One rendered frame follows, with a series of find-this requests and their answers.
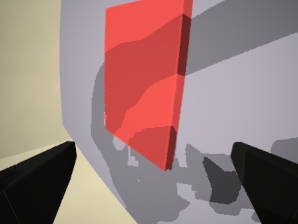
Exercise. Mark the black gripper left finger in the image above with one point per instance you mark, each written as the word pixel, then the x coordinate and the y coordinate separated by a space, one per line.
pixel 31 191

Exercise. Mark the red rectangular slab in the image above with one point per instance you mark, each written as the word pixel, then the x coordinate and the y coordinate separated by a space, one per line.
pixel 146 48

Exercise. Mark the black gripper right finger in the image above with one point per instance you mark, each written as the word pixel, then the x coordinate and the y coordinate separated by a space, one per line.
pixel 270 181

